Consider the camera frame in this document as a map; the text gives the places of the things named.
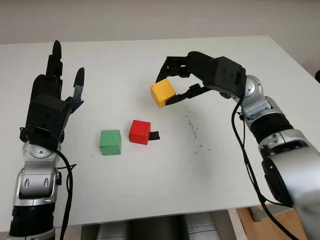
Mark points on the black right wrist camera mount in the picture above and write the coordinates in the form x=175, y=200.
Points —
x=230, y=75

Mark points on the yellow cube block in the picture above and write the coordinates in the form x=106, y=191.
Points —
x=162, y=91

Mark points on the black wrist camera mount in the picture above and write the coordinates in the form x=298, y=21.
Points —
x=42, y=117
x=230, y=75

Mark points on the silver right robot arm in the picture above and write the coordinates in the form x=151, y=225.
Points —
x=257, y=105

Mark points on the black tape strip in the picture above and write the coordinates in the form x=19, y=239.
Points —
x=155, y=135

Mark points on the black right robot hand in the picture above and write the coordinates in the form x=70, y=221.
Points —
x=202, y=70

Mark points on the green cube block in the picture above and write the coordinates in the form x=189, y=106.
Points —
x=110, y=142

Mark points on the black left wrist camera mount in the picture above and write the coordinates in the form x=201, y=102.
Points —
x=42, y=117

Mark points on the black rounded object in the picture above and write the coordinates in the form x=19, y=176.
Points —
x=317, y=76

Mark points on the red cube block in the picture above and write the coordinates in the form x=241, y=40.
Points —
x=138, y=131

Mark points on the white table leg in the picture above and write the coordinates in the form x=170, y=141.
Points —
x=237, y=225

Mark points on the grey robot lower body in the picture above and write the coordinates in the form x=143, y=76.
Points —
x=155, y=228

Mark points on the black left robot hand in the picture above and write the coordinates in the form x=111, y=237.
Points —
x=42, y=85

